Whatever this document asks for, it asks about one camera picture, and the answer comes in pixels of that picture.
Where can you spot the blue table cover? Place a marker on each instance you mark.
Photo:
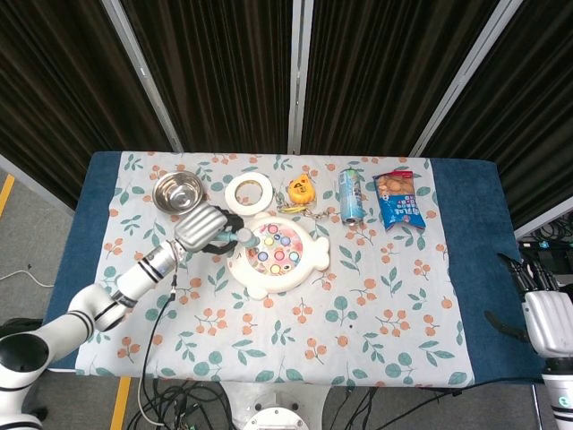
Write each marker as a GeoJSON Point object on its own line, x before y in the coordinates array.
{"type": "Point", "coordinates": [474, 233]}

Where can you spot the floral fruit print tablecloth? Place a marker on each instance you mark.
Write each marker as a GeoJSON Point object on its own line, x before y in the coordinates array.
{"type": "Point", "coordinates": [286, 340]}

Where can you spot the light blue drink can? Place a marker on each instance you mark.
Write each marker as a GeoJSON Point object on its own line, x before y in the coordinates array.
{"type": "Point", "coordinates": [351, 197]}

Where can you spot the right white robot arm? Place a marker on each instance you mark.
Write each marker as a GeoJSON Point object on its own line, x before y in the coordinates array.
{"type": "Point", "coordinates": [559, 389]}

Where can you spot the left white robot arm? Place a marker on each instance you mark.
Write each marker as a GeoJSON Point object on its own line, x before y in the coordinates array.
{"type": "Point", "coordinates": [134, 277]}

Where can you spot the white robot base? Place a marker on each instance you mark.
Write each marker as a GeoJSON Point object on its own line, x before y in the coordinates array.
{"type": "Point", "coordinates": [277, 403]}

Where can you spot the small teal object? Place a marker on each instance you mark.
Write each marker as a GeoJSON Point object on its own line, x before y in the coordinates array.
{"type": "Point", "coordinates": [245, 236]}

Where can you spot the dark pleated divider panel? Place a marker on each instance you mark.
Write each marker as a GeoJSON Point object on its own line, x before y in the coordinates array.
{"type": "Point", "coordinates": [215, 67]}
{"type": "Point", "coordinates": [380, 67]}
{"type": "Point", "coordinates": [537, 112]}
{"type": "Point", "coordinates": [53, 89]}

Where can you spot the white tape roll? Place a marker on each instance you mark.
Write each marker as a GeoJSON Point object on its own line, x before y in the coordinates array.
{"type": "Point", "coordinates": [233, 199]}

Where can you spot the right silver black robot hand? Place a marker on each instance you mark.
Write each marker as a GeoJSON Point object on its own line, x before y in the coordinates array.
{"type": "Point", "coordinates": [550, 322]}

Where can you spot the stainless steel bowl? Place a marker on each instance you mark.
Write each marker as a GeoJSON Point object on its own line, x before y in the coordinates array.
{"type": "Point", "coordinates": [178, 193]}

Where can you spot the white fish toy board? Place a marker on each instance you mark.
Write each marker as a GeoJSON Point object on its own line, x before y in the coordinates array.
{"type": "Point", "coordinates": [286, 282]}

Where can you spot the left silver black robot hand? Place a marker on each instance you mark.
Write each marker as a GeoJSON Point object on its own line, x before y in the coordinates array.
{"type": "Point", "coordinates": [197, 228]}

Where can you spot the blue biscuit snack bag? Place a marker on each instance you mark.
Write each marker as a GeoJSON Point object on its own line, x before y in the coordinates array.
{"type": "Point", "coordinates": [398, 201]}

